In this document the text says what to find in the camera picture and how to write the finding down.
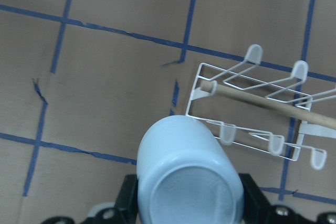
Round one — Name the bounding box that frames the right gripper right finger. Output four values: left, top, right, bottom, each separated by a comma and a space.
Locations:
239, 173, 271, 224

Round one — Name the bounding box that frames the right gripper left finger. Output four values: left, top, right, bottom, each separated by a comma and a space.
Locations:
115, 174, 138, 223

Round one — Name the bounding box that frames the pale blue cup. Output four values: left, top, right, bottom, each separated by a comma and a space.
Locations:
136, 115, 244, 223

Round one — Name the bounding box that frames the white wire cup rack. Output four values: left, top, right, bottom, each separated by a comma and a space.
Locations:
185, 44, 335, 170

